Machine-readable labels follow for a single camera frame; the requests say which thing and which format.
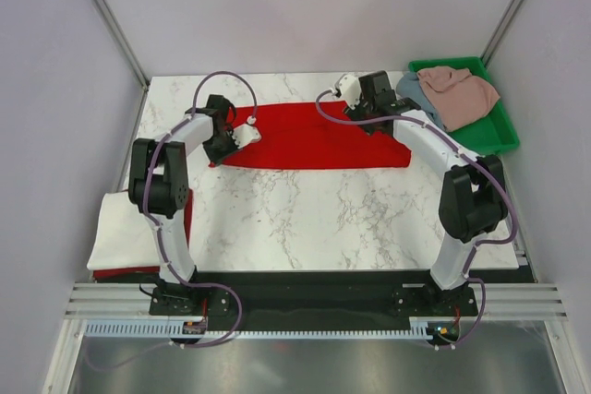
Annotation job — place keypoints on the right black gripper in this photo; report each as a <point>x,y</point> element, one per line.
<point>355,114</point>

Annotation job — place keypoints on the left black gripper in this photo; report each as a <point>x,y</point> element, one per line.
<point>217,159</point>

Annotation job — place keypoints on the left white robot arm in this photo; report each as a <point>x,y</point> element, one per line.
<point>158,186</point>

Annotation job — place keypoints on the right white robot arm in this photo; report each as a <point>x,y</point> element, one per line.
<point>472,197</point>

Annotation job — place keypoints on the light blue t-shirt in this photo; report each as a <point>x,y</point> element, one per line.
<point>409,87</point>

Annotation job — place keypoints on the pink t-shirt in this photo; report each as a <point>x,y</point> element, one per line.
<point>459,97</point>

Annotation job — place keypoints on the green plastic bin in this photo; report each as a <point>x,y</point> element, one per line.
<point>494,133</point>

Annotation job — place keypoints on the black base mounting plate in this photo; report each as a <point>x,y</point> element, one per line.
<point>401,293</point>

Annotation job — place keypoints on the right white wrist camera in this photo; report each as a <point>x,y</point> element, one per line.
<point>348,89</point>

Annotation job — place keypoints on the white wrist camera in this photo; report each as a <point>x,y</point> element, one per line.
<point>246,134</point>
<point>348,89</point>

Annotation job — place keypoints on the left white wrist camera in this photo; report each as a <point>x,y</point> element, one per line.
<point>246,134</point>

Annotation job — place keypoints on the right aluminium corner post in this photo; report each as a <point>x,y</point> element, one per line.
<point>507,19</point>

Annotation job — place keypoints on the aluminium corner post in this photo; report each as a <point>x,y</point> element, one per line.
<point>111,23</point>
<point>507,19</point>

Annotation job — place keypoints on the left aluminium corner post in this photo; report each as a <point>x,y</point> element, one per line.
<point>111,23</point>

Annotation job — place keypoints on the aluminium frame rail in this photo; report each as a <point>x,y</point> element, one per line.
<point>502,301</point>

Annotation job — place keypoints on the grey slotted cable duct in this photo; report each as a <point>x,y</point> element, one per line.
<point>185,330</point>

